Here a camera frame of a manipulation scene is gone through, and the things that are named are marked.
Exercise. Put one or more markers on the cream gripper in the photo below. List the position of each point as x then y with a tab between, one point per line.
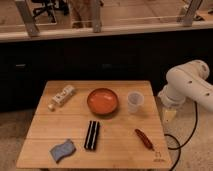
168	115

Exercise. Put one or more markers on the red chili pepper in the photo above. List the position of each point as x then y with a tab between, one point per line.
148	144

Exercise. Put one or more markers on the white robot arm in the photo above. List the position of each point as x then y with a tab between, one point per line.
184	81

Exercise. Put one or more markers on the translucent ceramic cup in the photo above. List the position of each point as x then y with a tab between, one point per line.
135	100

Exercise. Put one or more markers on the orange bowl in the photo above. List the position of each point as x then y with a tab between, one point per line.
102	101

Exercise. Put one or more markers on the black white striped block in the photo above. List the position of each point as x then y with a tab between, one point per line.
92	135

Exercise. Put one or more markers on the wooden table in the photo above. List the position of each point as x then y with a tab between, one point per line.
73	137

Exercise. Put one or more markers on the white tube bottle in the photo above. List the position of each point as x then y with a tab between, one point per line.
61	98

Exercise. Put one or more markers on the blue sponge cloth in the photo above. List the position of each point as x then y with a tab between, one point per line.
62	150

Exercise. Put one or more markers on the black office chair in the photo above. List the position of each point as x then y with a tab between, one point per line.
49	6

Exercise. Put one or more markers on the right metal railing post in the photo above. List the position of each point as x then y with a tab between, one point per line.
190	13

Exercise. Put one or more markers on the metal railing post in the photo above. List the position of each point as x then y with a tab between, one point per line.
27	18
96	21
190	13

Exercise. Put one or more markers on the middle metal railing post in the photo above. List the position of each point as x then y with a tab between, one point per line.
96	21

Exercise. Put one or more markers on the left metal railing post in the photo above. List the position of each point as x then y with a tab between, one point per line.
27	18

